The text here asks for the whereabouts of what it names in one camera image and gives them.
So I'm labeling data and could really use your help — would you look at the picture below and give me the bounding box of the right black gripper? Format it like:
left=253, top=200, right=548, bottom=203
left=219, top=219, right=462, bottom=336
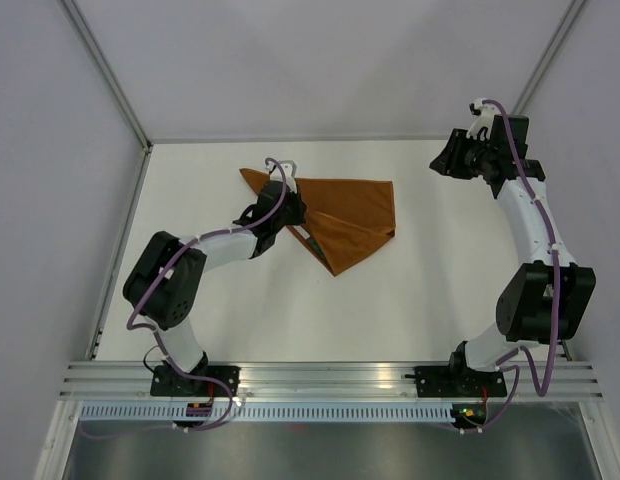
left=430, top=128, right=497, bottom=181

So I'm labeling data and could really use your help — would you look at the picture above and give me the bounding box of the brown satin napkin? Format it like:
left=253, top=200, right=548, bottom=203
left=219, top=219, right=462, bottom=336
left=252, top=178, right=396, bottom=276

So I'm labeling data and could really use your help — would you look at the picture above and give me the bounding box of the green handled knife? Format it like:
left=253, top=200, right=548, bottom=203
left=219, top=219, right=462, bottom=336
left=307, top=238, right=321, bottom=253

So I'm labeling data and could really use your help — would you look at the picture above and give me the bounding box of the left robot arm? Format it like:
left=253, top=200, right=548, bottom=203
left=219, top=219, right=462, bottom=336
left=123, top=179, right=306, bottom=396

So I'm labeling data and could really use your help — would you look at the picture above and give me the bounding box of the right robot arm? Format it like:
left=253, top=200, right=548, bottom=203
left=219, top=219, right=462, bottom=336
left=414, top=103, right=596, bottom=397

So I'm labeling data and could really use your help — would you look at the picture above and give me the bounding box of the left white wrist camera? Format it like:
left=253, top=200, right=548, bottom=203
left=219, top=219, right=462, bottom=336
left=265, top=158, right=298, bottom=194

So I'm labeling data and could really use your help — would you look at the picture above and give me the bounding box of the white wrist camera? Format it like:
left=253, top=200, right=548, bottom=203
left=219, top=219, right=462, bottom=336
left=466, top=98, right=501, bottom=141
left=265, top=158, right=298, bottom=194

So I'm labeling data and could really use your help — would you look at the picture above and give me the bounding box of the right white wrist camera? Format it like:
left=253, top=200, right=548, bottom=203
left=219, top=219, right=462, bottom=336
left=466, top=98, right=501, bottom=141

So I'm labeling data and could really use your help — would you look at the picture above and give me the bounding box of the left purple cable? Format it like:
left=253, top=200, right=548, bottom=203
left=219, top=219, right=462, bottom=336
left=79, top=157, right=291, bottom=441

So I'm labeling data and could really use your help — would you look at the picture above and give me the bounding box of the right aluminium frame post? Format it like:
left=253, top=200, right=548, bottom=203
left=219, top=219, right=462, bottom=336
left=485, top=1, right=588, bottom=115

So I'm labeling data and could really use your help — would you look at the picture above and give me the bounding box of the aluminium frame post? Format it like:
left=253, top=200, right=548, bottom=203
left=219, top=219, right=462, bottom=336
left=58, top=0, right=152, bottom=153
left=485, top=1, right=588, bottom=115

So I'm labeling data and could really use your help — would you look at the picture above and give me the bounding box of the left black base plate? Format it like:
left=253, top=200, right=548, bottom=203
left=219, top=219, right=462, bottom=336
left=150, top=364, right=240, bottom=398

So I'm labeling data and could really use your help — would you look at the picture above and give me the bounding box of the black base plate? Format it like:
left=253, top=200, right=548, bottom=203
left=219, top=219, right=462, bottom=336
left=404, top=366, right=508, bottom=399
left=150, top=364, right=240, bottom=398

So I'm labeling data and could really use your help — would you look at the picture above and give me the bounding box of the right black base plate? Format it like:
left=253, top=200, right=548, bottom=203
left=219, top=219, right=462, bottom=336
left=404, top=366, right=508, bottom=399

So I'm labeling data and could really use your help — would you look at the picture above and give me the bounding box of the aluminium mounting rail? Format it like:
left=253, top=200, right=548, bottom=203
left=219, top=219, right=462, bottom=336
left=58, top=359, right=603, bottom=403

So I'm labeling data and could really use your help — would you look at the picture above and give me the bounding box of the left aluminium frame post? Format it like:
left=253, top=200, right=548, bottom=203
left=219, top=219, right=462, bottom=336
left=58, top=0, right=152, bottom=153

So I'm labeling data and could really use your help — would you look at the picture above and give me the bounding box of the white slotted cable duct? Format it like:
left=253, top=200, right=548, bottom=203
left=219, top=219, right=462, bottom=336
left=80, top=402, right=453, bottom=423

